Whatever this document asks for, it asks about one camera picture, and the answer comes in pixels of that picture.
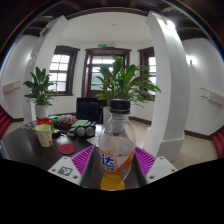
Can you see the red box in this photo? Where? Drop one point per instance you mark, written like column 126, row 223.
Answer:
column 45, row 121

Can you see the clear orange soda bottle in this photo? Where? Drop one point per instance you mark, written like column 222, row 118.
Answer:
column 116, row 146

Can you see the green flat box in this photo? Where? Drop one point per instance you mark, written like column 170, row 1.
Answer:
column 52, row 117

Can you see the black chair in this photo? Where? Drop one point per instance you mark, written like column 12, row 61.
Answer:
column 88, row 111

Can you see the green packet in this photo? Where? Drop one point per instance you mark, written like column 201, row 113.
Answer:
column 79, row 123

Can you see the large potted green plant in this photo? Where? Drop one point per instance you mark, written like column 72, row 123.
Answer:
column 126, row 80

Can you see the narrow dark-framed window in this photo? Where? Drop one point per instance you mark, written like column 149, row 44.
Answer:
column 151, row 70

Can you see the flat round red coaster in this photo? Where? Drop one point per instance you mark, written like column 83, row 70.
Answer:
column 67, row 149

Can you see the white wall radiator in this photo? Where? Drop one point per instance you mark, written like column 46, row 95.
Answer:
column 215, row 97
column 10, row 87

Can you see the dark wooden double door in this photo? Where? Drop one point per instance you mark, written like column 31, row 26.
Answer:
column 90, row 73

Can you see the wide dark-framed window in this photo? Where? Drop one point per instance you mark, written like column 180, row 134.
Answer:
column 60, row 73

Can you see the printed paper leaflet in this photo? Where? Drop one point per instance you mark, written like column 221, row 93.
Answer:
column 94, row 140

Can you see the red carpeted stairs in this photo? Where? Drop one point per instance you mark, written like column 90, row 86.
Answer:
column 4, row 121
column 219, row 143

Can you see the small potted green plant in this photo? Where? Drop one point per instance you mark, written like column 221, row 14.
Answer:
column 41, row 111

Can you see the green exit sign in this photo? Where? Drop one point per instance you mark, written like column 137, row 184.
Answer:
column 101, row 45

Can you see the pale yellow cup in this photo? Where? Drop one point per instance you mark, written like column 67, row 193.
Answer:
column 44, row 136

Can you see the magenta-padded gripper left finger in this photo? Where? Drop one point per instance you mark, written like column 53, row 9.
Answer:
column 65, row 170

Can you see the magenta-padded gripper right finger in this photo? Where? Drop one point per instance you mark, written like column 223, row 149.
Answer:
column 160, row 169

